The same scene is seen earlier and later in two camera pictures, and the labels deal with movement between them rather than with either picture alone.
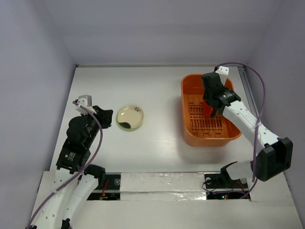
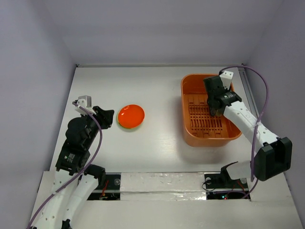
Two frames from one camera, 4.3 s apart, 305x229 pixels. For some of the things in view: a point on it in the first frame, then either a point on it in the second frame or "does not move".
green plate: [124, 125] does not move
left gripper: [105, 115] does not move
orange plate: [207, 109] to [130, 116]
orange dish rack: [199, 130] does not move
